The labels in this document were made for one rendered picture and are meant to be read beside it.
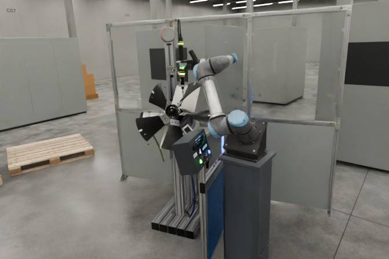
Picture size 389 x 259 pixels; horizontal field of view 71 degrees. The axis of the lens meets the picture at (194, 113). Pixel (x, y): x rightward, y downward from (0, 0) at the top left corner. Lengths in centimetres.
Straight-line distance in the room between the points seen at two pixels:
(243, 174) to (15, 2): 1369
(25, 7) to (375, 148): 1389
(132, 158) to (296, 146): 207
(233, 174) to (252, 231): 42
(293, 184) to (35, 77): 628
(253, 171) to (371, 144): 276
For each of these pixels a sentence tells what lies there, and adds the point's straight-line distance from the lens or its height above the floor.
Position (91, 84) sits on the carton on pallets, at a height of 50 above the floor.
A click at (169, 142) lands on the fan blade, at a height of 99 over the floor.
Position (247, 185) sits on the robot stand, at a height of 85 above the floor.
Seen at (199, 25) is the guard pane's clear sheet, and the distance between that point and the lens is 302.
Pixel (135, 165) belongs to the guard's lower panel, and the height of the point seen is 23.
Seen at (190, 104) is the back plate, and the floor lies 120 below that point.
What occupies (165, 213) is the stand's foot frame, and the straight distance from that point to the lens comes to 302.
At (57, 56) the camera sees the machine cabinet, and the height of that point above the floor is 158.
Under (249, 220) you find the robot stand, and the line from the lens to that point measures 204.
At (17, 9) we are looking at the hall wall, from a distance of 1471.
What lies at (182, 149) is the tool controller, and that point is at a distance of 152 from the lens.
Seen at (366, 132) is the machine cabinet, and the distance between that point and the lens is 435.
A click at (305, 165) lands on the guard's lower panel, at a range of 308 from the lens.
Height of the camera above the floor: 177
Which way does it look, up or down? 14 degrees down
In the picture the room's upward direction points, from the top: 2 degrees counter-clockwise
